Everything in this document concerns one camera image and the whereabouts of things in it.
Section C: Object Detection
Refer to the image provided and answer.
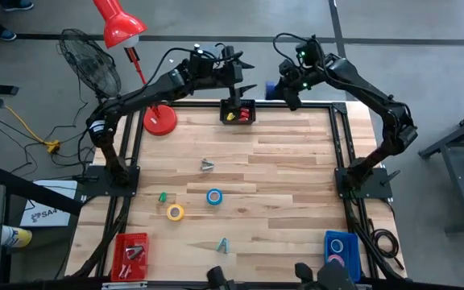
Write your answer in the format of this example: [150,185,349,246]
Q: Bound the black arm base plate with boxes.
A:
[334,167,394,199]
[81,165,140,197]

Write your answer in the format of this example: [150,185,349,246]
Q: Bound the yellow extension cable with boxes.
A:
[2,103,62,155]

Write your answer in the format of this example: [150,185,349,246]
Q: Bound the red plastic basket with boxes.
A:
[110,232,150,283]

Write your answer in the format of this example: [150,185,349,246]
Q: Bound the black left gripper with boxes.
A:
[214,44,259,109]

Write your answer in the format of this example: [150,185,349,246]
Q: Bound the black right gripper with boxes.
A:
[274,59,318,111]

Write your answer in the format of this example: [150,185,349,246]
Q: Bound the white cardboard box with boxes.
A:
[19,180,79,228]

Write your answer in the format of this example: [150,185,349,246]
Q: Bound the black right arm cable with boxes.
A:
[272,31,321,68]

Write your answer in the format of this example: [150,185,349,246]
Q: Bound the black diagonal beam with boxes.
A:
[0,164,86,217]

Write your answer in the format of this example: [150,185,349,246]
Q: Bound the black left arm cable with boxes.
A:
[145,42,237,88]

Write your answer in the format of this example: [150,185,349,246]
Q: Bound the red desk lamp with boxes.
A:
[93,0,179,137]

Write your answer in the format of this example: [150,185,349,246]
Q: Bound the teal staple remover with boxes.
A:
[215,237,231,255]

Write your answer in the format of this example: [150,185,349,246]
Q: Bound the black floor fan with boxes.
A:
[57,27,122,106]

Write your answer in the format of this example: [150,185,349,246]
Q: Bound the black metal cart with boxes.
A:
[416,102,464,235]

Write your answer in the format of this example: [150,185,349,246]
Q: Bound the black aluminium table frame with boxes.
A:
[64,98,408,290]

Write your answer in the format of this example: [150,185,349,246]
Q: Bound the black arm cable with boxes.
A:
[272,31,321,68]
[145,42,237,88]

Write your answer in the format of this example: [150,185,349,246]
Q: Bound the yellow white spray can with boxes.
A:
[0,225,34,248]

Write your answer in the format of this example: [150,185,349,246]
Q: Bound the yellow tape roll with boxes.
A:
[166,203,185,222]

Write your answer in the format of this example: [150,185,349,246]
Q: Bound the coiled black cable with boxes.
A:
[368,217,405,271]

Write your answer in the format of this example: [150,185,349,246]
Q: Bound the light blue tape roll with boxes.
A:
[205,188,224,206]

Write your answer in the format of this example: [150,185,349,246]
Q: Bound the blue plastic basket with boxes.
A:
[323,230,362,283]

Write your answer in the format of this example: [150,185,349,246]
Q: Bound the black plastic basket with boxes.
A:
[219,99,257,126]

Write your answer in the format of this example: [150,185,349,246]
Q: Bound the black leader arm handle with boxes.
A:
[294,260,358,290]
[206,264,237,290]

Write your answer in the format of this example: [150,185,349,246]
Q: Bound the pink tape roll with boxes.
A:
[326,253,346,267]

